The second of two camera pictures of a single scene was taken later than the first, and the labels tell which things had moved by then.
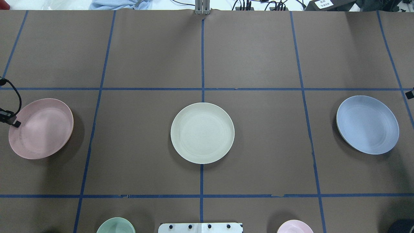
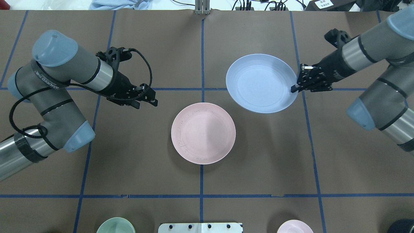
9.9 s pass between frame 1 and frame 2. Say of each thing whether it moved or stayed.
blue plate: moved
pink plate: moved
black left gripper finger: moved
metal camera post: stayed
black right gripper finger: moved
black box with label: stayed
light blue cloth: stayed
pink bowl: stayed
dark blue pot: stayed
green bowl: stayed
